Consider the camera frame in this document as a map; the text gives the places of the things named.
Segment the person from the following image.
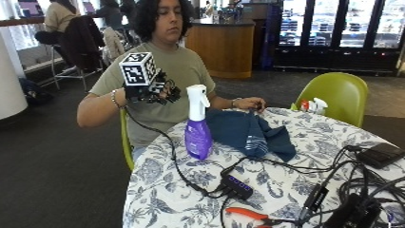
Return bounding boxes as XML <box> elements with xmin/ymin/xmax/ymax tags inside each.
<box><xmin>76</xmin><ymin>0</ymin><xmax>268</xmax><ymax>161</ymax></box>

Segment round wooden counter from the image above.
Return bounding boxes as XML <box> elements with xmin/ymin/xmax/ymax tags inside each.
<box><xmin>184</xmin><ymin>18</ymin><xmax>258</xmax><ymax>80</ymax></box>

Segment bundle of black cables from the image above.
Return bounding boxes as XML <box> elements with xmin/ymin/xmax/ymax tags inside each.
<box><xmin>219</xmin><ymin>143</ymin><xmax>405</xmax><ymax>228</ymax></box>

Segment dark bag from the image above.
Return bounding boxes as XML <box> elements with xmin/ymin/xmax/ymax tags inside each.
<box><xmin>18</xmin><ymin>77</ymin><xmax>56</xmax><ymax>106</ymax></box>

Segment black cable adapter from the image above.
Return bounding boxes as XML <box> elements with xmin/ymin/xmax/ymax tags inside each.
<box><xmin>300</xmin><ymin>184</ymin><xmax>331</xmax><ymax>220</ymax></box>

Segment glass door refrigerators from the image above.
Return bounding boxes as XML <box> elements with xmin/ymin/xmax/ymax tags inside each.
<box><xmin>260</xmin><ymin>0</ymin><xmax>405</xmax><ymax>77</ymax></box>

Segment white pillar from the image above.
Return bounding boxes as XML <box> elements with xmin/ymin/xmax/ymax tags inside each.
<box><xmin>0</xmin><ymin>29</ymin><xmax>30</xmax><ymax>122</ymax></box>

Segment blue floral tablecloth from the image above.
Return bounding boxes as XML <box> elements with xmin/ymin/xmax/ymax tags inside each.
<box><xmin>122</xmin><ymin>106</ymin><xmax>405</xmax><ymax>228</ymax></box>

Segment white marker cube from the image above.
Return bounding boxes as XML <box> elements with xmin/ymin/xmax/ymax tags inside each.
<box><xmin>118</xmin><ymin>51</ymin><xmax>160</xmax><ymax>87</ymax></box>

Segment chair with dark jacket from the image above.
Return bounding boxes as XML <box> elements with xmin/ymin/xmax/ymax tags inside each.
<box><xmin>58</xmin><ymin>14</ymin><xmax>108</xmax><ymax>93</ymax></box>

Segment white spray bottle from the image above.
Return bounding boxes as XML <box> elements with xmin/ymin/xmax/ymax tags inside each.
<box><xmin>309</xmin><ymin>97</ymin><xmax>329</xmax><ymax>116</ymax></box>

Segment dark blue cloth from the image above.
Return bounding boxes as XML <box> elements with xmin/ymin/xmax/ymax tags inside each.
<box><xmin>204</xmin><ymin>107</ymin><xmax>297</xmax><ymax>163</ymax></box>

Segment flat black device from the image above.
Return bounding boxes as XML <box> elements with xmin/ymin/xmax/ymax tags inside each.
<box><xmin>355</xmin><ymin>142</ymin><xmax>405</xmax><ymax>170</ymax></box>

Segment red capped bottle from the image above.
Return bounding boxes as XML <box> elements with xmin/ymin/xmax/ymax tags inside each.
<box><xmin>299</xmin><ymin>99</ymin><xmax>312</xmax><ymax>113</ymax></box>

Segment black bar stool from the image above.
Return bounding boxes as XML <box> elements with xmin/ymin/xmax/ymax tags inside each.
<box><xmin>34</xmin><ymin>29</ymin><xmax>88</xmax><ymax>91</ymax></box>

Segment computer monitor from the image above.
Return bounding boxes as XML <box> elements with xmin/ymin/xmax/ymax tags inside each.
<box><xmin>16</xmin><ymin>0</ymin><xmax>46</xmax><ymax>19</ymax></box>

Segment beaded wrist bracelet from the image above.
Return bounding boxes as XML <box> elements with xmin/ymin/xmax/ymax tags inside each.
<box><xmin>110</xmin><ymin>88</ymin><xmax>128</xmax><ymax>110</ymax></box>

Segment black hub with blue lights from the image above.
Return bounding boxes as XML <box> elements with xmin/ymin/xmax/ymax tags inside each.
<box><xmin>219</xmin><ymin>174</ymin><xmax>256</xmax><ymax>201</ymax></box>

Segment orange handled pliers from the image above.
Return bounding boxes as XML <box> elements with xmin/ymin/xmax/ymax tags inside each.
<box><xmin>224</xmin><ymin>206</ymin><xmax>293</xmax><ymax>228</ymax></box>

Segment purple spray bottle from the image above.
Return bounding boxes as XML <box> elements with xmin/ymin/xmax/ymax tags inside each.
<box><xmin>184</xmin><ymin>84</ymin><xmax>216</xmax><ymax>162</ymax></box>

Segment black glove cable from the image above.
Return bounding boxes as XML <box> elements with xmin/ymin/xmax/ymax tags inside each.
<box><xmin>124</xmin><ymin>108</ymin><xmax>227</xmax><ymax>200</ymax></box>

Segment green plastic chair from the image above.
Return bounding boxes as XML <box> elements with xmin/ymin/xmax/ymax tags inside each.
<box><xmin>291</xmin><ymin>71</ymin><xmax>369</xmax><ymax>128</ymax></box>
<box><xmin>118</xmin><ymin>108</ymin><xmax>138</xmax><ymax>173</ymax></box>

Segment beige jacket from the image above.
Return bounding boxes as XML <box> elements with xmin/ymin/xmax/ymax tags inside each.
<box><xmin>102</xmin><ymin>26</ymin><xmax>128</xmax><ymax>66</ymax></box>

